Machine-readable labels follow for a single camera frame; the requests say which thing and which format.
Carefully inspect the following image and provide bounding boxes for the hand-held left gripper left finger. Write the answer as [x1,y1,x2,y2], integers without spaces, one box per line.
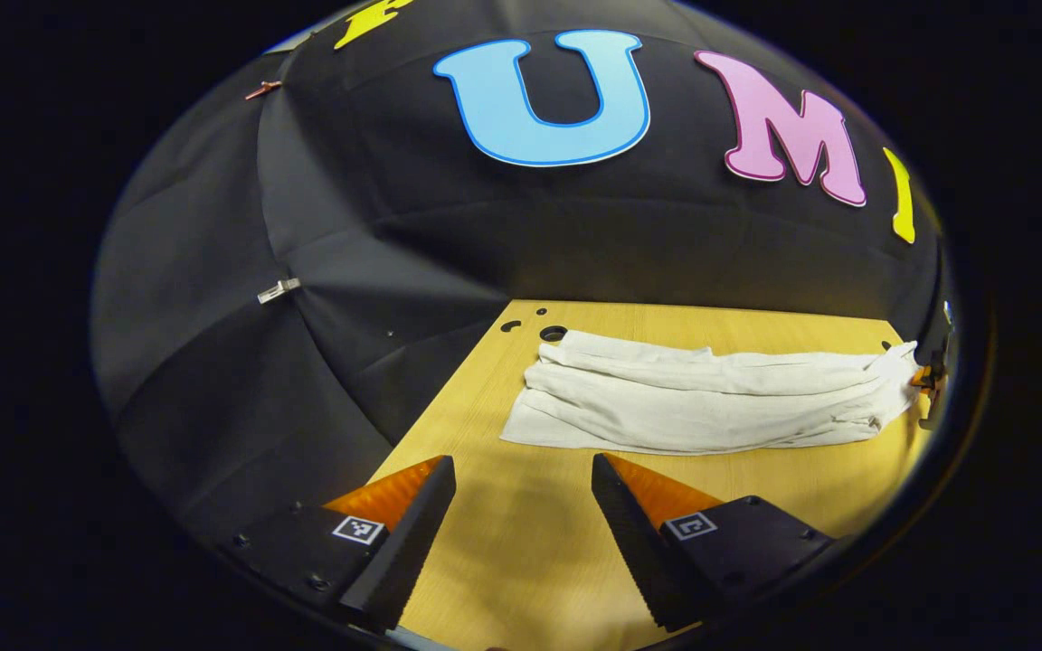
[212,455,458,634]

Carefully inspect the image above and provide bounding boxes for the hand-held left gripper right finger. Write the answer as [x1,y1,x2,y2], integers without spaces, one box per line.
[590,452,838,634]

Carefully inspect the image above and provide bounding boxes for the white jeans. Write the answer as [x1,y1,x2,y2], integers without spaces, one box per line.
[500,329,922,456]

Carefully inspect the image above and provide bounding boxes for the black backdrop cloth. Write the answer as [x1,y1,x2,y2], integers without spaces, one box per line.
[91,0,947,543]

